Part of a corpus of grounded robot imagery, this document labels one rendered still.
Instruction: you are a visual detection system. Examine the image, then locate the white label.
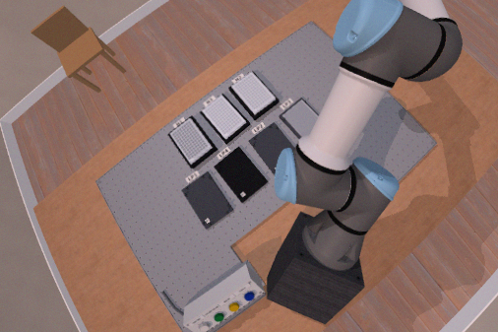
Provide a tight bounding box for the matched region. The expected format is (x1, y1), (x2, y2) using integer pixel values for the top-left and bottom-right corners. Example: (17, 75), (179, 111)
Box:
(217, 147), (230, 159)
(251, 122), (266, 135)
(232, 74), (244, 83)
(185, 171), (199, 183)
(280, 99), (293, 110)
(173, 117), (185, 128)
(203, 96), (215, 106)

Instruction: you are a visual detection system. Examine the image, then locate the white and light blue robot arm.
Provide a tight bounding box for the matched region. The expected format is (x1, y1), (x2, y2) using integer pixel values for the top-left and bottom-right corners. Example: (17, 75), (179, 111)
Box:
(275, 0), (463, 271)

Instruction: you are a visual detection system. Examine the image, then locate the white button panel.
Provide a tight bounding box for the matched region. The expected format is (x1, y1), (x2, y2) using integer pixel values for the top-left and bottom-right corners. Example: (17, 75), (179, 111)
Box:
(162, 260), (265, 332)

